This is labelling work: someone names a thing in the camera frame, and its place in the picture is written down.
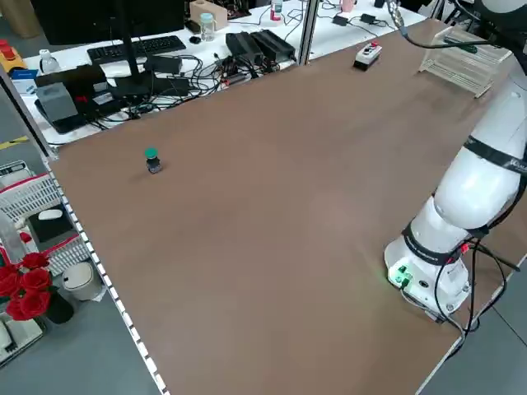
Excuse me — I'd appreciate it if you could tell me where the clear bottle with pale lid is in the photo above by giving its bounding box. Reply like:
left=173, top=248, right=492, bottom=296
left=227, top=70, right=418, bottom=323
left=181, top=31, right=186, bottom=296
left=199, top=12, right=217, bottom=43

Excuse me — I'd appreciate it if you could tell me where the aluminium frame post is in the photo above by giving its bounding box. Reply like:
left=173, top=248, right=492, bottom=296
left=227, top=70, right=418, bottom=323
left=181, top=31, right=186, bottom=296
left=298, top=0, right=320, bottom=66

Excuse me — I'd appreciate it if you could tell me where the cardboard box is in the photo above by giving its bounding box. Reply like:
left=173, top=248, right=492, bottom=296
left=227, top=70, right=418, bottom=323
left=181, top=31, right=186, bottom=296
left=189, top=0, right=229, bottom=30

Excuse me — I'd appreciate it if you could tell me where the grey box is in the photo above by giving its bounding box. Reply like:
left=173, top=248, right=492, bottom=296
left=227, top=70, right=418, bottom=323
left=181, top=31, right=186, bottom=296
left=35, top=81, right=80, bottom=123

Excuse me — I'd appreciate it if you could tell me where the black monitor stand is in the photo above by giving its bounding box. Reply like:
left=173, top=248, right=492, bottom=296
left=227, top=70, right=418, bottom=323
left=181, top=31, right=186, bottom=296
left=107, top=0, right=191, bottom=100

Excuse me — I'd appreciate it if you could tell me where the white push-button control box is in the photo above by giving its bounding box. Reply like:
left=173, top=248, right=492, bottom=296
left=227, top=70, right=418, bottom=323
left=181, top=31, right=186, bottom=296
left=352, top=41, right=383, bottom=72

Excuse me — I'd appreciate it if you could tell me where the green utility knife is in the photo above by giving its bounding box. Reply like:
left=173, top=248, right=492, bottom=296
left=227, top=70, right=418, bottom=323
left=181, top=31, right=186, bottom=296
left=444, top=39, right=478, bottom=53

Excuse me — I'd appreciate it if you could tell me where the black vase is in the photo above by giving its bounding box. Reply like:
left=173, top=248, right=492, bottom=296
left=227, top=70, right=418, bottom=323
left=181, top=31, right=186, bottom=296
left=44, top=287, right=76, bottom=325

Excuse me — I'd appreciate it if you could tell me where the white plastic basket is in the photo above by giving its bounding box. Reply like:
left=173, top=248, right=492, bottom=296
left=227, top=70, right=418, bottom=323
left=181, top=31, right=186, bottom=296
left=0, top=172, right=92, bottom=275

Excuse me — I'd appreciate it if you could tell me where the black base cable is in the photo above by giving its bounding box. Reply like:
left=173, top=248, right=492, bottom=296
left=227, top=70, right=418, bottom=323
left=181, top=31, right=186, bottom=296
left=436, top=240, right=520, bottom=337

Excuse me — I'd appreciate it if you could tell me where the black mouse pad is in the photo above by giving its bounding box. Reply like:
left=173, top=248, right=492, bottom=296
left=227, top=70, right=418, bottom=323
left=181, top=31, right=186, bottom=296
left=27, top=211, right=78, bottom=244

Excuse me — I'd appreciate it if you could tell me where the black power supply unit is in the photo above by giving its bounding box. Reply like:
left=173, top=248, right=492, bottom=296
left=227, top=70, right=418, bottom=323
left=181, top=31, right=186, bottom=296
left=250, top=29, right=296, bottom=61
left=225, top=31, right=264, bottom=63

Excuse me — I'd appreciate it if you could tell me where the black keyboard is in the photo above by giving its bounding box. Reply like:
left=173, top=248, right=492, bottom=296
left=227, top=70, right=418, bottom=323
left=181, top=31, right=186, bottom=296
left=86, top=35, right=188, bottom=63

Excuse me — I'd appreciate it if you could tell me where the white tray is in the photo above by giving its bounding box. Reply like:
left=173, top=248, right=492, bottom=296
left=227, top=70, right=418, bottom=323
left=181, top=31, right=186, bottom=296
left=0, top=316, right=47, bottom=368

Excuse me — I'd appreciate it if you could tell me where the red artificial rose bouquet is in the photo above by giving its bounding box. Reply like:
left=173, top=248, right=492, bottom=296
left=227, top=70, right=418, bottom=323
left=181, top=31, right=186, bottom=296
left=0, top=232, right=55, bottom=323

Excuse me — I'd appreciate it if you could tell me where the small white waste bin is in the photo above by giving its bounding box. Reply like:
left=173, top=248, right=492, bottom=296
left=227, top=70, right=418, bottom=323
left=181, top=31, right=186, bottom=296
left=61, top=263, right=105, bottom=302

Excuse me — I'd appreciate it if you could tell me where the green mushroom push button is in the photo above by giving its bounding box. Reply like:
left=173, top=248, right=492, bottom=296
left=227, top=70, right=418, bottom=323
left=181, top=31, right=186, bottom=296
left=143, top=146, right=165, bottom=176

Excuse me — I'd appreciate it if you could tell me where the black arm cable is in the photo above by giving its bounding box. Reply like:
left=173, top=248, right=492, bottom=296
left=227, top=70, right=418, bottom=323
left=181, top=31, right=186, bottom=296
left=385, top=0, right=501, bottom=50

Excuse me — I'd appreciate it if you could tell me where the black computer monitor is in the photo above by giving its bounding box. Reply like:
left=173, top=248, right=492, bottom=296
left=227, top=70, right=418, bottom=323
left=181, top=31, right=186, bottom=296
left=35, top=0, right=185, bottom=45

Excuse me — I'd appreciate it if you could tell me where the clear bottle with white cap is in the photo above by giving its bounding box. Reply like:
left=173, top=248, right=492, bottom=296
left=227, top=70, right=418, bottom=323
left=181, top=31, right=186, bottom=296
left=39, top=48, right=58, bottom=76

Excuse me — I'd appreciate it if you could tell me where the dark rectangular box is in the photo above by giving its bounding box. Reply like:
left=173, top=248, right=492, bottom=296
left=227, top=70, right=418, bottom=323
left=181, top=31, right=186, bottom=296
left=35, top=63, right=109, bottom=90

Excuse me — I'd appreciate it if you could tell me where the blue carton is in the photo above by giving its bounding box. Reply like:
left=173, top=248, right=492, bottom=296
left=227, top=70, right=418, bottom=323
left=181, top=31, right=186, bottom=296
left=10, top=67, right=41, bottom=96

